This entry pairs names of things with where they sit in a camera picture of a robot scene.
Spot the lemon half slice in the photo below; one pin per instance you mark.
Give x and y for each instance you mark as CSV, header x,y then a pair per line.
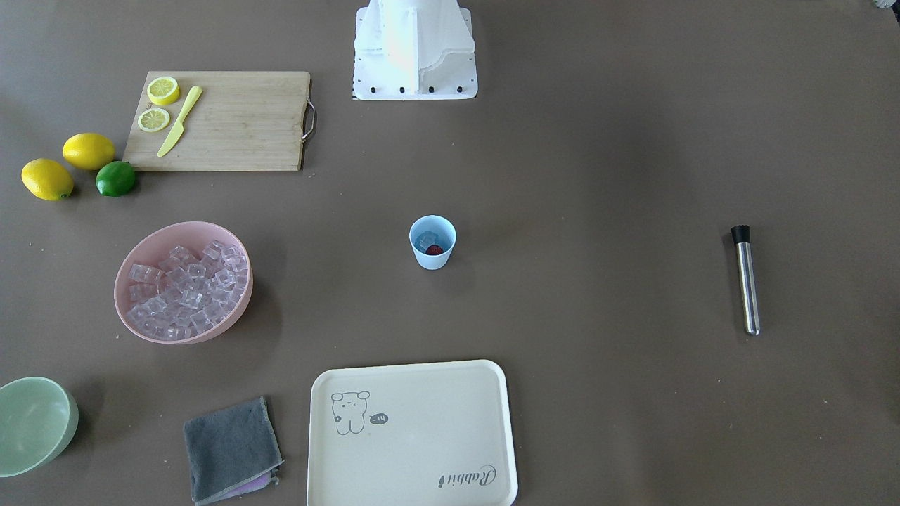
x,y
163,90
153,120

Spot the green lime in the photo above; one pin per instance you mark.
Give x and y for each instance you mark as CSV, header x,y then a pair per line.
x,y
115,179

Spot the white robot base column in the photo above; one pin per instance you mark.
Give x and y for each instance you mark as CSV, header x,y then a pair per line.
x,y
414,50

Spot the light blue plastic cup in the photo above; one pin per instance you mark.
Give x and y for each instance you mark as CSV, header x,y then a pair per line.
x,y
447,238

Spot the pile of clear ice cubes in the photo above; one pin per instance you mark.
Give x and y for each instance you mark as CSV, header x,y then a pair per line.
x,y
186,295

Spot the steel muddler black tip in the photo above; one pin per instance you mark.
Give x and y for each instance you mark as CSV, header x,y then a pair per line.
x,y
741,236

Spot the clear ice cube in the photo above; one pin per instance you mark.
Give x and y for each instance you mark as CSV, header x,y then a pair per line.
x,y
427,240

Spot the mint green bowl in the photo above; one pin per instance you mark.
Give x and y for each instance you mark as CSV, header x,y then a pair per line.
x,y
38,421

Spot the cream rabbit tray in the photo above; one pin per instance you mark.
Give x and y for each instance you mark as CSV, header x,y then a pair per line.
x,y
416,434

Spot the pink bowl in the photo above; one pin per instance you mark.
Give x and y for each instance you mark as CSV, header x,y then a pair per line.
x,y
194,235

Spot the yellow lemon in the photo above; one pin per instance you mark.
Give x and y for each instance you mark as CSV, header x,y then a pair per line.
x,y
89,151
47,179

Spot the yellow plastic knife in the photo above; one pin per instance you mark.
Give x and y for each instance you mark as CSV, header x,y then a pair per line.
x,y
177,130

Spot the wooden cutting board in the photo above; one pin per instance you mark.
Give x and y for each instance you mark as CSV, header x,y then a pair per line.
x,y
242,121

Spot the grey folded cloth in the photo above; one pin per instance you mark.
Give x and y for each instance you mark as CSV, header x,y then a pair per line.
x,y
231,452

